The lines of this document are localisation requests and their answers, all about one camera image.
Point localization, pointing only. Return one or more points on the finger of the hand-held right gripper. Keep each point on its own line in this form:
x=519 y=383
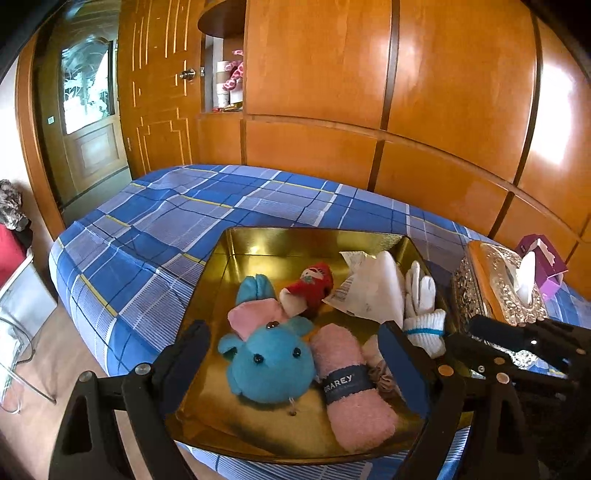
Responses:
x=466 y=350
x=498 y=330

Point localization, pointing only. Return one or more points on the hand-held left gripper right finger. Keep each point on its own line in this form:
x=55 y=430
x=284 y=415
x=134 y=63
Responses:
x=406 y=369

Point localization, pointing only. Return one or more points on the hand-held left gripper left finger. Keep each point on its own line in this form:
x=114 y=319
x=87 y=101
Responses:
x=184 y=369

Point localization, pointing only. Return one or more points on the pink patterned scrunchie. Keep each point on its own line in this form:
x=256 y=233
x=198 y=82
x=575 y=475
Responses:
x=381 y=374

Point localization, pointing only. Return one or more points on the white work glove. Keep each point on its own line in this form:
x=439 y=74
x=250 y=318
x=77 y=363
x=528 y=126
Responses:
x=427 y=332

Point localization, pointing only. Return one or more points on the pink towel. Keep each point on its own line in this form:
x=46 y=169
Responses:
x=360 y=415

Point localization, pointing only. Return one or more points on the blue plush toy pink shirt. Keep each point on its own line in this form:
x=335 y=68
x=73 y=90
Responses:
x=268 y=360

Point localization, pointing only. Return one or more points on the white plastic packet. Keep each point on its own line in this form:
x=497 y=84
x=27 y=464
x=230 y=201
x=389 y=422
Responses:
x=374 y=286

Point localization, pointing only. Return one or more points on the red plush toy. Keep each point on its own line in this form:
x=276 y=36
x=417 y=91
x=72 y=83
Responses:
x=318 y=281

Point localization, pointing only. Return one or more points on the gold metal tray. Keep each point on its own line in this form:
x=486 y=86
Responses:
x=277 y=244

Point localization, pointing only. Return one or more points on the ornate silver tissue box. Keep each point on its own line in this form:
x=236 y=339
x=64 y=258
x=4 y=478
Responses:
x=494 y=272

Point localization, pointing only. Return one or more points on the purple tissue box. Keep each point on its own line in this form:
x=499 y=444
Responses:
x=549 y=277

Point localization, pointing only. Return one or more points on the blue plaid bed sheet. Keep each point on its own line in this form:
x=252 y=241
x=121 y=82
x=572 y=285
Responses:
x=184 y=207

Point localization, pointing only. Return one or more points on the red cloth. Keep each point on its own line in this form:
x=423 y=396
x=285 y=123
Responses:
x=9 y=254

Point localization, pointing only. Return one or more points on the wooden door with line pattern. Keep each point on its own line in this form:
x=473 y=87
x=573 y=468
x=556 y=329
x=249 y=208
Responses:
x=157 y=138

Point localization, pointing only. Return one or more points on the dark grey ornament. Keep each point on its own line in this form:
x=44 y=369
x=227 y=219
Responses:
x=11 y=203

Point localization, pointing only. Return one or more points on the wooden door with glass pane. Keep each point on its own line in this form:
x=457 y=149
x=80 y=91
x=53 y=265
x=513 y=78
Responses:
x=92 y=147

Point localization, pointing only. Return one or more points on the white cylinder container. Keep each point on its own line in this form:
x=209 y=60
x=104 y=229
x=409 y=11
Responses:
x=222 y=87

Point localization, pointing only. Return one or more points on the metal door knob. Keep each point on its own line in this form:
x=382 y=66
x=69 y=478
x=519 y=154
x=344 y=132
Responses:
x=188 y=74

